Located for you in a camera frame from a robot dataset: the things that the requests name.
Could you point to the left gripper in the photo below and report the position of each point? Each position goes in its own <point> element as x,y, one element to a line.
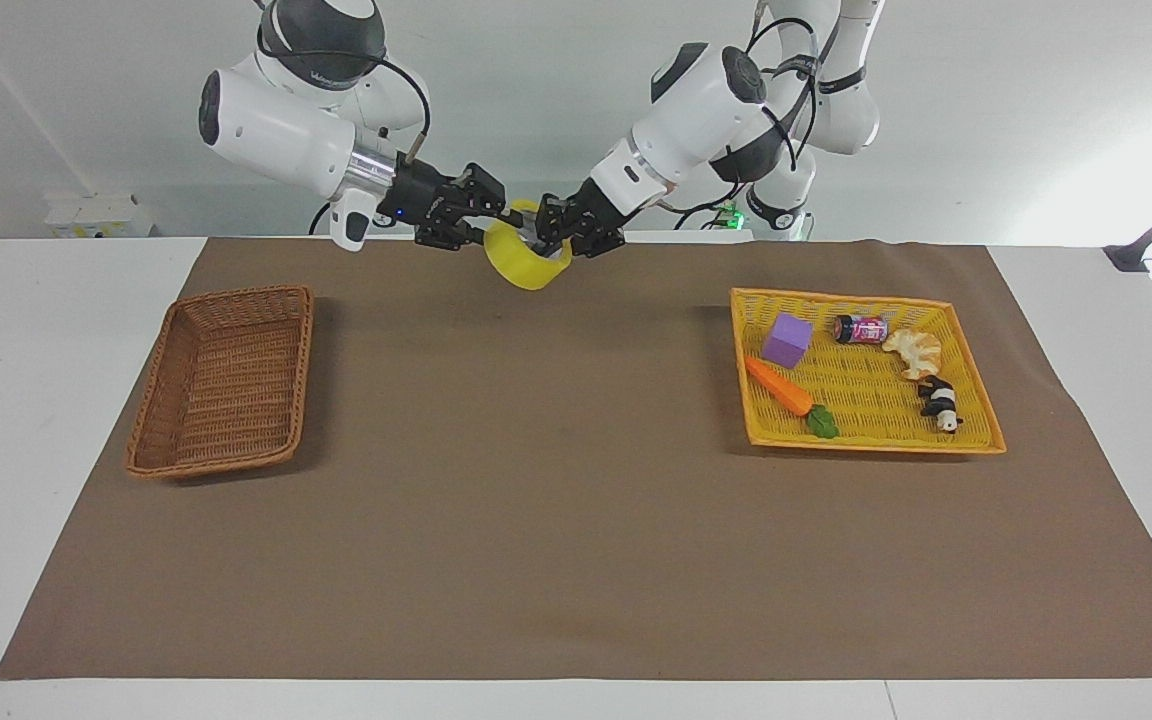
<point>603,204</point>

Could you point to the yellow tape roll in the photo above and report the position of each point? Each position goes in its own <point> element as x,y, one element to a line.
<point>516,262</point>

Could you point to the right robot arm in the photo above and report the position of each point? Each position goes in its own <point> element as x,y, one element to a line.
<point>276,130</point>

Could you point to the brown wicker basket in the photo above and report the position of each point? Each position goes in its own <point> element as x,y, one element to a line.
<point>221,385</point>

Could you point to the yellow plastic basket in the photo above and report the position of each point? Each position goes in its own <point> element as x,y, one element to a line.
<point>866,395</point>

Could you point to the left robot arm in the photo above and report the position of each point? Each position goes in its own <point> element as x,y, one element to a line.
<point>696,105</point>

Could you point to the small red can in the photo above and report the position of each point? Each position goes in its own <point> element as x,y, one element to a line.
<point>861,329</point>

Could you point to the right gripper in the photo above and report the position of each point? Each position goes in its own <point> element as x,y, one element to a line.
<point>414,192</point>

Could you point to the purple cube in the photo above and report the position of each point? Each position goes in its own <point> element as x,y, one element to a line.
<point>787,341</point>

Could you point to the white box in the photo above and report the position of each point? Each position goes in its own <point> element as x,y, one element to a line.
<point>96,215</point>

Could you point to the orange toy carrot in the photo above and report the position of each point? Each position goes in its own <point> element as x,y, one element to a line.
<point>779,388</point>

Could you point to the toy panda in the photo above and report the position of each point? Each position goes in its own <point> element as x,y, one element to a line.
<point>939,402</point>

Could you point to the toy croissant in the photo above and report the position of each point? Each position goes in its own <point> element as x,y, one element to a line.
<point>916,352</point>

